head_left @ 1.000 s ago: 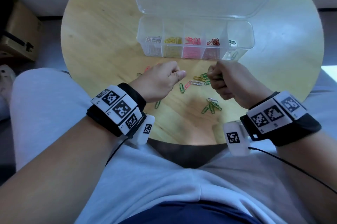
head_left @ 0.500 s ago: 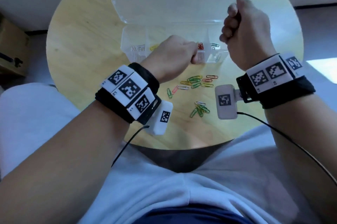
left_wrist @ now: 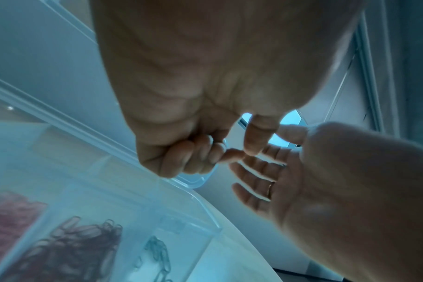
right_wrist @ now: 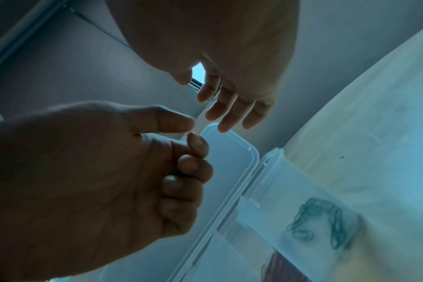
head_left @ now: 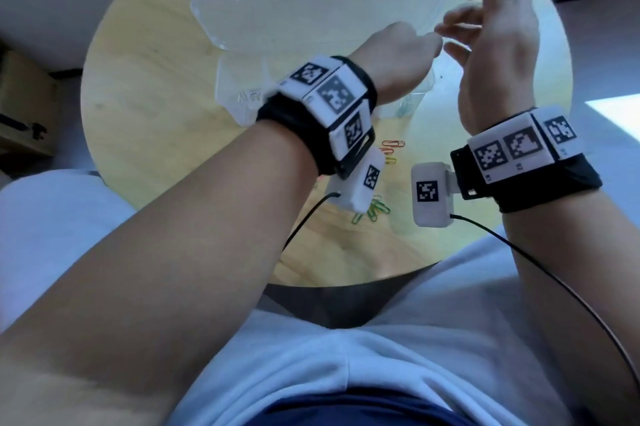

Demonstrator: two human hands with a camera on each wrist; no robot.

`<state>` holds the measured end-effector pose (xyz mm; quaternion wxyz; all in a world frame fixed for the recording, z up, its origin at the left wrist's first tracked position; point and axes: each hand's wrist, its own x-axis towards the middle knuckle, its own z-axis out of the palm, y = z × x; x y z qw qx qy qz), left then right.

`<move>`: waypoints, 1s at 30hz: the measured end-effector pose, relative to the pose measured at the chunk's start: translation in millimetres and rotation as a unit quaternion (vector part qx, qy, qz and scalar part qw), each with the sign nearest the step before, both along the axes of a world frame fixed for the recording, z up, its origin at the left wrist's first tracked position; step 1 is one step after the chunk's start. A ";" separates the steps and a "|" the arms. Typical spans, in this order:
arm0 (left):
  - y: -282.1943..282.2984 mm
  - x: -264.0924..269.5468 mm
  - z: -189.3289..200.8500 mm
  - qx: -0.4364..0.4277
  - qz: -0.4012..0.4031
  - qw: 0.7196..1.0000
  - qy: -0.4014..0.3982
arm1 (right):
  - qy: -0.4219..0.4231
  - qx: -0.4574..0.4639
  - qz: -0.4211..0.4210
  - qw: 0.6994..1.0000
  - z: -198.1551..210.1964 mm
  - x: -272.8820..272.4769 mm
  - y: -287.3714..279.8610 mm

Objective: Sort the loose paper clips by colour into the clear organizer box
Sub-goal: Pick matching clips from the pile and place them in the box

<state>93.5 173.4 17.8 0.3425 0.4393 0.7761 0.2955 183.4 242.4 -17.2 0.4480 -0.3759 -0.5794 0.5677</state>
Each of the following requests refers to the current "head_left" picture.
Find person's left hand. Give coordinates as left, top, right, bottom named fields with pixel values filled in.
left=349, top=21, right=444, bottom=106

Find person's right hand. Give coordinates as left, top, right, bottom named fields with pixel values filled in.
left=434, top=0, right=542, bottom=136

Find person's right forearm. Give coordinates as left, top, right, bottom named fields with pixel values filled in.
left=501, top=189, right=640, bottom=426

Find person's left forearm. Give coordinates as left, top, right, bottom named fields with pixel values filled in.
left=0, top=119, right=321, bottom=426

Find left wristband with marker blocks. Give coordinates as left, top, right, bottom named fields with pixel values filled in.
left=255, top=55, right=379, bottom=181

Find wristband with marker blocks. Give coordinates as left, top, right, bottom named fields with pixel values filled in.
left=450, top=106, right=604, bottom=214
left=255, top=55, right=379, bottom=181

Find clear plastic organizer box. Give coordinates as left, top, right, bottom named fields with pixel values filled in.
left=189, top=0, right=449, bottom=128

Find right wristband with marker blocks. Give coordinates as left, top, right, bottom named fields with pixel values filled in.
left=450, top=106, right=604, bottom=214

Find white shorts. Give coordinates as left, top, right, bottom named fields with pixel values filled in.
left=0, top=168, right=640, bottom=426

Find dark blue shirt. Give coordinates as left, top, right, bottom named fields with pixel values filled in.
left=257, top=387, right=473, bottom=426

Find brown cardboard box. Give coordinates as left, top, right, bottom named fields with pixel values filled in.
left=0, top=50, right=59, bottom=157

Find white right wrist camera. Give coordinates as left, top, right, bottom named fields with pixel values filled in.
left=410, top=162, right=462, bottom=229

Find black left camera cable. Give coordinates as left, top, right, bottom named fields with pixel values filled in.
left=282, top=191, right=342, bottom=252

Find black camera cable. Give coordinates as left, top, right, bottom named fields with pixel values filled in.
left=282, top=191, right=342, bottom=252
left=449, top=213, right=640, bottom=391

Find black right camera cable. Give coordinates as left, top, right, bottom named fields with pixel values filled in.
left=449, top=213, right=640, bottom=391

